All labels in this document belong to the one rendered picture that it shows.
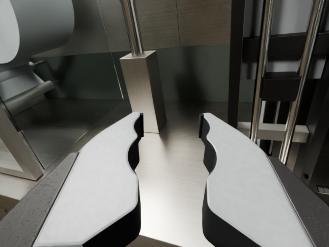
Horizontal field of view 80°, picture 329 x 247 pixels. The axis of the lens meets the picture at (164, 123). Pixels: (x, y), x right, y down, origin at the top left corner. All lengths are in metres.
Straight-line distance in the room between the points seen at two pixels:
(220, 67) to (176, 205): 0.56
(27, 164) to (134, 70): 0.41
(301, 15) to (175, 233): 0.43
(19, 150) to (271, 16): 0.64
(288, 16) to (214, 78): 0.52
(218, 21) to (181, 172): 0.54
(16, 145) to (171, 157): 0.42
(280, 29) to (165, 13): 0.54
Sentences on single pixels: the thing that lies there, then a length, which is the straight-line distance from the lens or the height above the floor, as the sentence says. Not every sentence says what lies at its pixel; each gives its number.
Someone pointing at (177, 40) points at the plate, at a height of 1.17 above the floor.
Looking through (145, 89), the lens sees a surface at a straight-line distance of 0.65.
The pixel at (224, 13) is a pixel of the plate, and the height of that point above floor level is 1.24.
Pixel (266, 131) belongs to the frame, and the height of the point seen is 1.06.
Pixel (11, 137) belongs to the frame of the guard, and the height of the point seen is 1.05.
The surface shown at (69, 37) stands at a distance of 0.81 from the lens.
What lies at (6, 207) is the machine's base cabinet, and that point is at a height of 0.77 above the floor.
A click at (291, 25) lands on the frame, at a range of 0.38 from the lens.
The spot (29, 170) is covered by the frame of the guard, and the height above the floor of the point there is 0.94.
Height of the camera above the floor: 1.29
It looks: 31 degrees down
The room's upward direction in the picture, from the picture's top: 9 degrees counter-clockwise
